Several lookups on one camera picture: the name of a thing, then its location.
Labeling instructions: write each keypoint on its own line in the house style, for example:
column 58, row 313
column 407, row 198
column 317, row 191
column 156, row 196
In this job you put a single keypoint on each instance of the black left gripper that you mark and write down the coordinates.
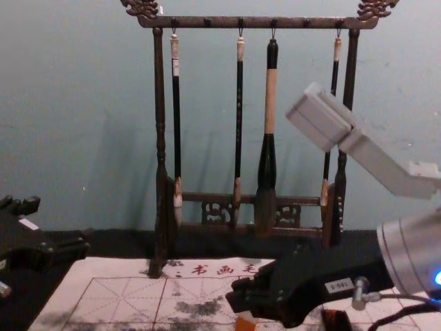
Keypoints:
column 20, row 245

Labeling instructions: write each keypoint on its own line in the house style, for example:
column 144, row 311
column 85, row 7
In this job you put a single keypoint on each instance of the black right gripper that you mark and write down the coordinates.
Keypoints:
column 310, row 276

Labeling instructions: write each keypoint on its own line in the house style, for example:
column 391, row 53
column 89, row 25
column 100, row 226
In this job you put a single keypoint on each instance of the orange and white block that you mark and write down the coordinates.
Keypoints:
column 246, row 322

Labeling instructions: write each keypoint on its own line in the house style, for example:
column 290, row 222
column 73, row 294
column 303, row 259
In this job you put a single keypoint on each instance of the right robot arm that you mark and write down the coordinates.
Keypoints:
column 365, row 151

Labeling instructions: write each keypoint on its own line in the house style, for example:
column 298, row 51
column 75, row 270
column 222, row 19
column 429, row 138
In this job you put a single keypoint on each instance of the black and orange small object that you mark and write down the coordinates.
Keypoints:
column 335, row 320

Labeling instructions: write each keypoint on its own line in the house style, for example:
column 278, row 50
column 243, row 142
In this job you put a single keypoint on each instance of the white gridded practice mat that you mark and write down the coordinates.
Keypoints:
column 131, row 303

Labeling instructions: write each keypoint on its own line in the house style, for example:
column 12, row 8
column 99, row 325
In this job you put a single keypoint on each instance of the dark wooden brush rack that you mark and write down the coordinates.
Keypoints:
column 159, row 103

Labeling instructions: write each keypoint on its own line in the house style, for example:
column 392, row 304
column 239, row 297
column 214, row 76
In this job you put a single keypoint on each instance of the labelled black white-capped brush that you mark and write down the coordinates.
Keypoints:
column 177, row 120

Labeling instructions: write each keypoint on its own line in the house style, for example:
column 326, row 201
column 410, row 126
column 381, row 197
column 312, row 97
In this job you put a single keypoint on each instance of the slim black white-capped brush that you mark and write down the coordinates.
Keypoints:
column 239, row 120

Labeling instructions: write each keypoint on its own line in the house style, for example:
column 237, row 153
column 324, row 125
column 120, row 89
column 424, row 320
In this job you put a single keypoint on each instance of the large black and cream brush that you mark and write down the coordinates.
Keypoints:
column 271, row 103

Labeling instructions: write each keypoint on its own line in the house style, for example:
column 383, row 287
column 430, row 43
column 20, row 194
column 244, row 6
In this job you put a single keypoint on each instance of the thin black white-capped brush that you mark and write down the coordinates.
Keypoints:
column 334, row 76

